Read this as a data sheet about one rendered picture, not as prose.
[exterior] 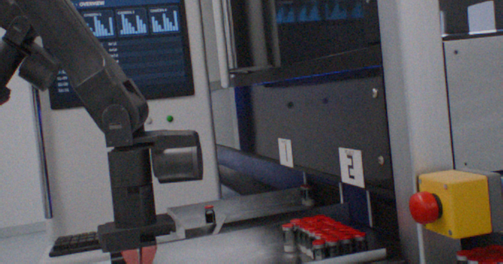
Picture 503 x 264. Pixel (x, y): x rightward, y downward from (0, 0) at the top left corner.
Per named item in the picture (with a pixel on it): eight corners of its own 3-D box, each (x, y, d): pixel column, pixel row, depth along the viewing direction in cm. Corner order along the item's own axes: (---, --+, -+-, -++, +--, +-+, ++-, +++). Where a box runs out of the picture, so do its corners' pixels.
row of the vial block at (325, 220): (325, 238, 108) (322, 214, 107) (372, 264, 90) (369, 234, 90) (314, 241, 107) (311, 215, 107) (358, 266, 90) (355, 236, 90)
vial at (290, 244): (294, 247, 104) (292, 222, 103) (299, 250, 101) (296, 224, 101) (282, 250, 103) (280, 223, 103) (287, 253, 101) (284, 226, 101)
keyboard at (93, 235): (201, 221, 170) (200, 213, 170) (208, 232, 156) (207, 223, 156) (55, 244, 161) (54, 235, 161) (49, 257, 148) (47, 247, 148)
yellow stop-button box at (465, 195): (469, 220, 80) (464, 167, 80) (506, 231, 73) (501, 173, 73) (419, 229, 78) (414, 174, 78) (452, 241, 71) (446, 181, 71)
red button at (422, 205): (433, 218, 77) (430, 187, 77) (451, 223, 73) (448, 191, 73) (406, 222, 76) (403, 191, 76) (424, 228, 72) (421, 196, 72)
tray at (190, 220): (305, 200, 147) (303, 186, 147) (349, 219, 122) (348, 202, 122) (168, 222, 138) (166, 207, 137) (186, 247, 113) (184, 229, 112)
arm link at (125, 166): (112, 142, 85) (100, 146, 79) (160, 137, 84) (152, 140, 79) (117, 190, 85) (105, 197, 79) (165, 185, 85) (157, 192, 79)
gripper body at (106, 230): (177, 235, 81) (171, 182, 80) (99, 248, 78) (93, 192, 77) (171, 226, 87) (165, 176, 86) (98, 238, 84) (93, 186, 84)
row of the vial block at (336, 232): (314, 241, 107) (311, 215, 107) (358, 266, 90) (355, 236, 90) (302, 243, 106) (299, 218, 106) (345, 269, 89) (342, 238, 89)
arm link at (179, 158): (117, 97, 85) (100, 105, 77) (196, 90, 85) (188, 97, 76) (128, 178, 87) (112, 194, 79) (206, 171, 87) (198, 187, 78)
